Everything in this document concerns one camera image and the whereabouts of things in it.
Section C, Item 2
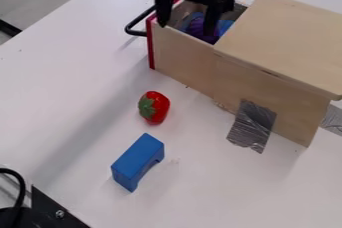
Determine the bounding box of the drawer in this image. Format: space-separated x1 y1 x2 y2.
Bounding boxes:
124 0 249 101

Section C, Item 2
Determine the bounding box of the black cable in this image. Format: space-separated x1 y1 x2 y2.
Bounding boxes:
0 167 29 228

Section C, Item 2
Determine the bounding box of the violet toy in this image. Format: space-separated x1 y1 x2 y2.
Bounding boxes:
183 12 225 45

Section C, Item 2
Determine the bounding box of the red toy strawberry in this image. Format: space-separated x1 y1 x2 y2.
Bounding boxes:
136 90 173 126

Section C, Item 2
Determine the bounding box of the blue arch block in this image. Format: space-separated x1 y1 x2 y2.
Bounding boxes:
109 132 166 193

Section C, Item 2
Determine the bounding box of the grey tape piece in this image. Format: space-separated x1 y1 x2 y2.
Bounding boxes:
225 98 278 155
319 104 342 137

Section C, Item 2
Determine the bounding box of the blue toy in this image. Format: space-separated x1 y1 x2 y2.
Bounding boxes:
179 11 237 37

